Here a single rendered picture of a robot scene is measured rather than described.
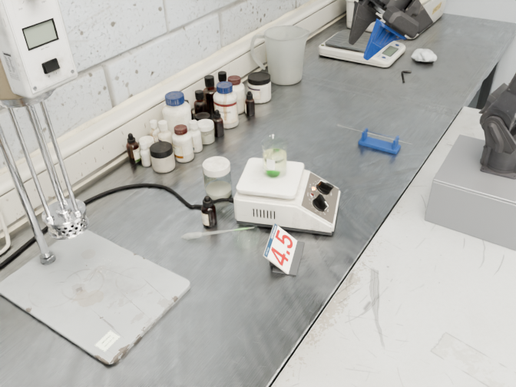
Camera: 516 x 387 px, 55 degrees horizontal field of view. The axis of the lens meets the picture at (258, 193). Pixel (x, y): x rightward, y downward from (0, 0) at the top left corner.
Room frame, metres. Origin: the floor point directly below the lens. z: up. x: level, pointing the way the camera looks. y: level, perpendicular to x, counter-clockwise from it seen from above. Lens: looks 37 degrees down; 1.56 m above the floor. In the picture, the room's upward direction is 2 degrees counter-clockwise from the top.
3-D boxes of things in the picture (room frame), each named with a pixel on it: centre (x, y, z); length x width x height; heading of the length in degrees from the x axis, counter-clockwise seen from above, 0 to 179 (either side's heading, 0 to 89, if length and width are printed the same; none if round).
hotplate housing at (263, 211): (0.82, -0.05, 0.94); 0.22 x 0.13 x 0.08; 75
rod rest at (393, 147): (1.06, -0.31, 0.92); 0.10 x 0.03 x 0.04; 57
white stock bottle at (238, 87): (1.29, 0.05, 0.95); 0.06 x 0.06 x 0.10
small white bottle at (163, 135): (1.07, 0.22, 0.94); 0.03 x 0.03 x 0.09
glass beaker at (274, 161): (0.84, -0.04, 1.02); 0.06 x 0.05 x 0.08; 6
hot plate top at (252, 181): (0.83, -0.03, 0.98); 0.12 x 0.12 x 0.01; 75
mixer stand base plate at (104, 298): (0.62, 0.30, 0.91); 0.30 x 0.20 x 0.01; 55
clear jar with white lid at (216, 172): (0.89, 0.09, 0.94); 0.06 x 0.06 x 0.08
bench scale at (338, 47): (1.68, -0.38, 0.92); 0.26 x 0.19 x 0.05; 56
